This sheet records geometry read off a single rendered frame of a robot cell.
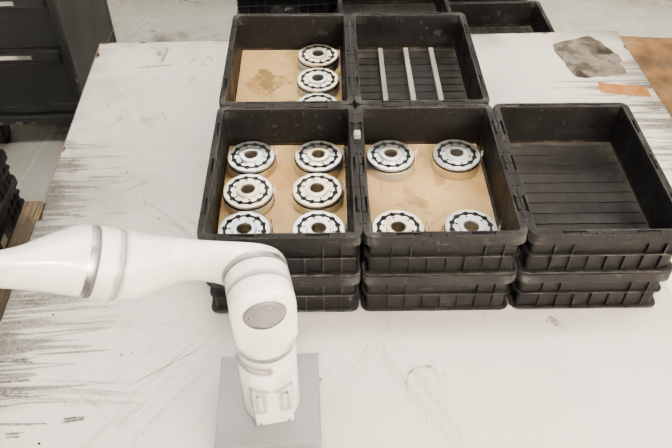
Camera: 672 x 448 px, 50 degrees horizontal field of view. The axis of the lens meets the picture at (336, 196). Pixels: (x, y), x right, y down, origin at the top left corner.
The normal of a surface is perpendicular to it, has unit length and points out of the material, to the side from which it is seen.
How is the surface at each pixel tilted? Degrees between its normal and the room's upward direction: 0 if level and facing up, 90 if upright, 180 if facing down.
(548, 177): 0
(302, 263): 90
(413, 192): 0
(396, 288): 90
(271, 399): 90
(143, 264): 56
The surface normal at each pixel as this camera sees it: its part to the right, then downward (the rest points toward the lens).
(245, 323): -0.05, 0.73
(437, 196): 0.00, -0.73
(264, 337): 0.22, 0.70
